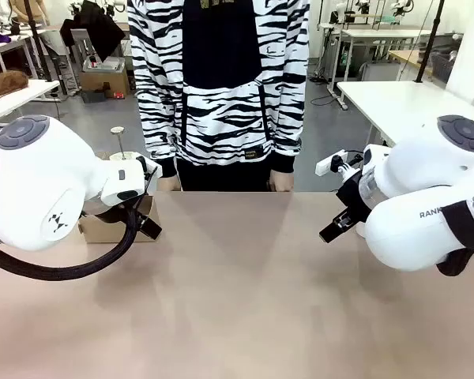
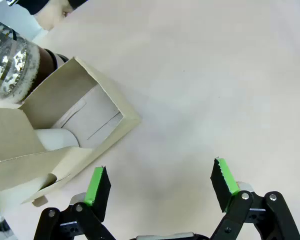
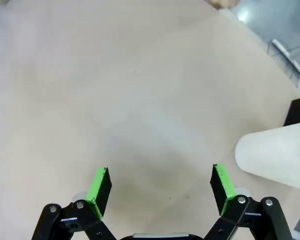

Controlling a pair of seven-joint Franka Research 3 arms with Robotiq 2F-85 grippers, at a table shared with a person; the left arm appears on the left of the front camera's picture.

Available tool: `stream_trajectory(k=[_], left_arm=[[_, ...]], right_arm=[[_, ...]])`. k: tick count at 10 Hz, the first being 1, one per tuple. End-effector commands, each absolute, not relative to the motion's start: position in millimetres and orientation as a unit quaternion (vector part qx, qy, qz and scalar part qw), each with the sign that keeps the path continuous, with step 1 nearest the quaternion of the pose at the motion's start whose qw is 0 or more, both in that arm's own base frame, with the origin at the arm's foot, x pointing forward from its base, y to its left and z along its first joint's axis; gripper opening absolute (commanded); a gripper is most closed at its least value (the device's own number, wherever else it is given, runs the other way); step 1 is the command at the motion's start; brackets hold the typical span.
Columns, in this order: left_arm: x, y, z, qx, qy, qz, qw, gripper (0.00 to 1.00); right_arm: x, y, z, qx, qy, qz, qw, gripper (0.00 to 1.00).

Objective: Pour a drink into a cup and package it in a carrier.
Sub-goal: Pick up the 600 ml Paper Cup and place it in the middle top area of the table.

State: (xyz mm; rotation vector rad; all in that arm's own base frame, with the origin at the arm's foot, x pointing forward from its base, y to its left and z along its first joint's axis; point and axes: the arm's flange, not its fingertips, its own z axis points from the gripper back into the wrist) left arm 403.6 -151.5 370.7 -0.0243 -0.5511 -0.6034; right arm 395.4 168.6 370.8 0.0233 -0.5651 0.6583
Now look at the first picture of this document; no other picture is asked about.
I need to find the black hanging cloth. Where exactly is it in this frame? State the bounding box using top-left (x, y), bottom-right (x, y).
top-left (59, 0), bottom-right (126, 63)

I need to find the person right hand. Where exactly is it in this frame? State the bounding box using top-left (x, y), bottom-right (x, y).
top-left (157, 176), bottom-right (182, 193)

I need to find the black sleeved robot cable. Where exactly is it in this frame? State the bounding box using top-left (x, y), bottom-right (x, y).
top-left (0, 192), bottom-right (150, 283)

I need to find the black stand pole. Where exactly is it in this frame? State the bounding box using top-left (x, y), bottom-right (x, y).
top-left (22, 0), bottom-right (55, 82)
top-left (414, 0), bottom-right (446, 84)

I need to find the thin rod with round top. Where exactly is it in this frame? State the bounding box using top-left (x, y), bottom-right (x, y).
top-left (110, 126), bottom-right (127, 161)

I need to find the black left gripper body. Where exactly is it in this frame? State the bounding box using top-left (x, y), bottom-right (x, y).
top-left (97, 204), bottom-right (130, 225)

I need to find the large white table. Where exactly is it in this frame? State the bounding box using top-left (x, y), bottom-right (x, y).
top-left (335, 81), bottom-right (474, 148)

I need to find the brown cardboard box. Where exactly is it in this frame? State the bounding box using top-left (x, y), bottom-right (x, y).
top-left (77, 194), bottom-right (156, 244)

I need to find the white metal frame workbench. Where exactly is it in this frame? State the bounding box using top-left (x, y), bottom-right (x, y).
top-left (318, 22), bottom-right (459, 110)

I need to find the brown furry object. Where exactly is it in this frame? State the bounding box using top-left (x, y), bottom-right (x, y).
top-left (0, 69), bottom-right (29, 102)

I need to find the cardboard box on floor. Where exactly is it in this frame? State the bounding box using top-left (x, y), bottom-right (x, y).
top-left (80, 57), bottom-right (130, 99)

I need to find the black strap on arm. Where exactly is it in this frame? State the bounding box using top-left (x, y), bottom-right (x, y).
top-left (436, 199), bottom-right (474, 277)

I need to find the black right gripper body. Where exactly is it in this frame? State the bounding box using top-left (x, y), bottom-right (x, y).
top-left (334, 171), bottom-right (374, 223)

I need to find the white table with fur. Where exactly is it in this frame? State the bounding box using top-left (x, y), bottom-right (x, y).
top-left (0, 78), bottom-right (61, 128)

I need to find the person left hand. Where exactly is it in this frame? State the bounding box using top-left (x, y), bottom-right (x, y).
top-left (268, 172), bottom-right (295, 193)

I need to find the zebra striped hoodie torso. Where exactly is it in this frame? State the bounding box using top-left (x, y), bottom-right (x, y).
top-left (126, 0), bottom-right (311, 193)

